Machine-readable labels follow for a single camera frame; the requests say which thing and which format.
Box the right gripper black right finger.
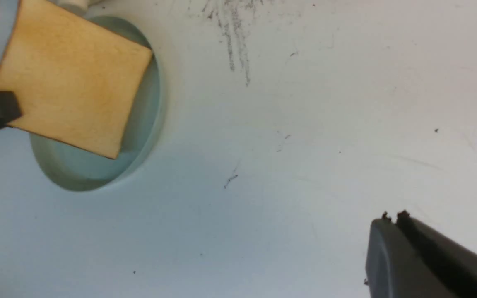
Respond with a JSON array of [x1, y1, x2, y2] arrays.
[[364, 211, 477, 298]]

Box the toasted bread slice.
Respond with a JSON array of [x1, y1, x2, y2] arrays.
[[0, 0, 153, 159]]

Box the light blue round plate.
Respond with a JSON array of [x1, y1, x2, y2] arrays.
[[29, 16, 166, 192]]

